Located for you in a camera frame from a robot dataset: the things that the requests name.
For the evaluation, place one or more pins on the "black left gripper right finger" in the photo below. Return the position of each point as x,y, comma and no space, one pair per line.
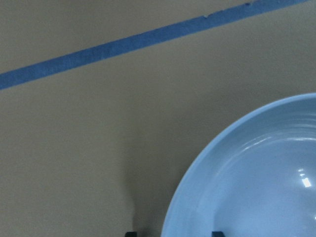
217,234

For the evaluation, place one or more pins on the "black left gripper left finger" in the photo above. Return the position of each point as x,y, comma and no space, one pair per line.
131,234

